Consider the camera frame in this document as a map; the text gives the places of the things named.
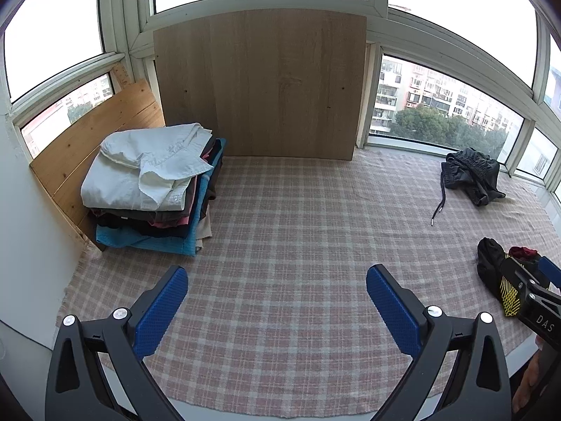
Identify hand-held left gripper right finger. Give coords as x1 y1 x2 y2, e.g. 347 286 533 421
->
366 264 513 421

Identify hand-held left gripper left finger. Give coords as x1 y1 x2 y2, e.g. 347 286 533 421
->
45 265 190 421

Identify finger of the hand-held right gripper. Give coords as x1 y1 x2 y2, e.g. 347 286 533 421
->
538 256 561 290
500 256 561 352

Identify dark grey drawstring pants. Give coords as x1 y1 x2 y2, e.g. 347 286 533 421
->
431 147 507 227

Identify person's right hand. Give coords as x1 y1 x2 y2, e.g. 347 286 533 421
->
512 335 548 414

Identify black and yellow garment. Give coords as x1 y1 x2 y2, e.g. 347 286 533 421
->
477 237 527 317

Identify blue folded garment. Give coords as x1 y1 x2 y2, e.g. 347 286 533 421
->
95 138 228 256

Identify navy folded garment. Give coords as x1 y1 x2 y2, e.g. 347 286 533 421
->
94 216 185 240

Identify beige folded garment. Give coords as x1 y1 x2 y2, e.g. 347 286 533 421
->
194 204 214 253

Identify pink plaid blanket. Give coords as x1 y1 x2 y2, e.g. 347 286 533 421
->
57 147 555 419

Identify brown folded garment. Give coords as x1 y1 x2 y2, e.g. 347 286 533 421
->
204 171 219 205

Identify pine wood board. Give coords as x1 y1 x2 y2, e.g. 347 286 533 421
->
30 80 166 252

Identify green trees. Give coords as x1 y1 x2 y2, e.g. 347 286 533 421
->
370 105 520 163

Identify apartment buildings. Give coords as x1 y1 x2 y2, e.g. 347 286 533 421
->
370 55 524 134

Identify narrow wooden slat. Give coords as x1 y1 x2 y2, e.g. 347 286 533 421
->
110 62 133 97

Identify light wood panel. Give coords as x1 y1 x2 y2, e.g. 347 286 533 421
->
153 9 368 161

